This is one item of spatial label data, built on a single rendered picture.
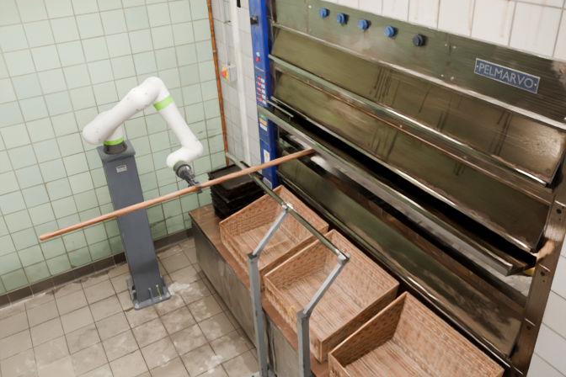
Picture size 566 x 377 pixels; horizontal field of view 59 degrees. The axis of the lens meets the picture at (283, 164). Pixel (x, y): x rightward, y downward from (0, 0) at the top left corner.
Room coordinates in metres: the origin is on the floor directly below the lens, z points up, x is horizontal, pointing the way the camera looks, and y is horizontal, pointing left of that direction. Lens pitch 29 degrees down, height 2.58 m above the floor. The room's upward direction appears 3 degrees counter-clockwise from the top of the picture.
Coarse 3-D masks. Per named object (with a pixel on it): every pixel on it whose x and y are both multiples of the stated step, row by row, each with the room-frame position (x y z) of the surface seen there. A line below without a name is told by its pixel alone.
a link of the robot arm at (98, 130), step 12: (144, 84) 2.65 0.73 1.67; (132, 96) 2.54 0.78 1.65; (144, 96) 2.55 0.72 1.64; (156, 96) 2.65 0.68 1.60; (120, 108) 2.57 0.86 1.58; (132, 108) 2.54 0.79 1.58; (144, 108) 2.55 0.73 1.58; (96, 120) 2.64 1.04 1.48; (108, 120) 2.59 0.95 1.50; (120, 120) 2.58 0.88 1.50; (84, 132) 2.63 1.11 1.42; (96, 132) 2.60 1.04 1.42; (108, 132) 2.61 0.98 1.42; (96, 144) 2.63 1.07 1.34
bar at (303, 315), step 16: (272, 192) 2.26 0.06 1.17; (288, 208) 2.11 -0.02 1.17; (304, 224) 1.97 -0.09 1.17; (320, 240) 1.85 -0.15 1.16; (256, 256) 2.02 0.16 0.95; (256, 272) 2.01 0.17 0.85; (336, 272) 1.68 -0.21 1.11; (256, 288) 2.01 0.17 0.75; (320, 288) 1.66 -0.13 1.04; (256, 304) 2.00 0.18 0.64; (256, 320) 2.00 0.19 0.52; (304, 320) 1.59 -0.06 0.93; (256, 336) 2.02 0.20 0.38; (304, 336) 1.59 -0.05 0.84; (304, 352) 1.58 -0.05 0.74; (304, 368) 1.58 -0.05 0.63
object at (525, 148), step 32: (288, 32) 2.82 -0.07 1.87; (288, 64) 2.69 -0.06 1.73; (320, 64) 2.49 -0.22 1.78; (352, 64) 2.29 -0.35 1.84; (352, 96) 2.19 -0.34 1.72; (384, 96) 2.05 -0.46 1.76; (416, 96) 1.91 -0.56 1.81; (448, 96) 1.79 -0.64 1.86; (448, 128) 1.72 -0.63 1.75; (480, 128) 1.62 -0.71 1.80; (512, 128) 1.52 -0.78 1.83; (544, 128) 1.44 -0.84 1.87; (512, 160) 1.47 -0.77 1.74; (544, 160) 1.39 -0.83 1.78
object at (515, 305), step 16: (288, 144) 2.82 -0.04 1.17; (320, 160) 2.58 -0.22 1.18; (336, 176) 2.38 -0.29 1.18; (352, 192) 2.25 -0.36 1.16; (368, 192) 2.20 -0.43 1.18; (384, 208) 2.05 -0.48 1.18; (400, 224) 1.93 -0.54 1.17; (416, 224) 1.90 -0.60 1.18; (416, 240) 1.83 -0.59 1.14; (432, 240) 1.78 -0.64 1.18; (448, 256) 1.67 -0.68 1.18; (464, 256) 1.66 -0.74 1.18; (464, 272) 1.59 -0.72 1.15; (480, 272) 1.55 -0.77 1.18; (496, 288) 1.46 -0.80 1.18; (512, 288) 1.45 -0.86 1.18; (512, 304) 1.39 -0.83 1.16
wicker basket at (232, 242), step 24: (288, 192) 2.77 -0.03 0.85; (240, 216) 2.71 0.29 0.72; (264, 216) 2.79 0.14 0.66; (288, 216) 2.71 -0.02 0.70; (312, 216) 2.52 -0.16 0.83; (240, 240) 2.63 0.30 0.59; (288, 240) 2.61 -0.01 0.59; (312, 240) 2.34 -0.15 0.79; (240, 264) 2.39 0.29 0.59; (264, 264) 2.38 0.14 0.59; (288, 264) 2.26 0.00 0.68; (264, 288) 2.17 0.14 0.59
